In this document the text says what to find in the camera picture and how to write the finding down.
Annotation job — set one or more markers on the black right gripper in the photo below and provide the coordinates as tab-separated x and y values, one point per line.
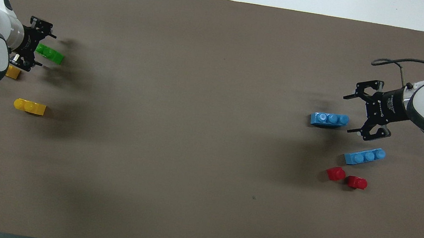
386	108

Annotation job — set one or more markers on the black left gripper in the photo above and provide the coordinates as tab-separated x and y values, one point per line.
29	43

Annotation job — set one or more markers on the green two-stud block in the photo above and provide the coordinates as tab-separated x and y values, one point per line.
51	54

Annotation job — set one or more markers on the blue three-stud block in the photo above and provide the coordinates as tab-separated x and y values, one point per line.
364	156
329	120

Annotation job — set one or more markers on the yellow two-stud block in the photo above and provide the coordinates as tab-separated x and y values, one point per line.
13	72
29	107

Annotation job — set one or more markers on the red one-stud block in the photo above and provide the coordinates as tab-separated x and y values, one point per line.
357	182
336	173

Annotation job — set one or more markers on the brown table mat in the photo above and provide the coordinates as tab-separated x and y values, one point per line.
187	174

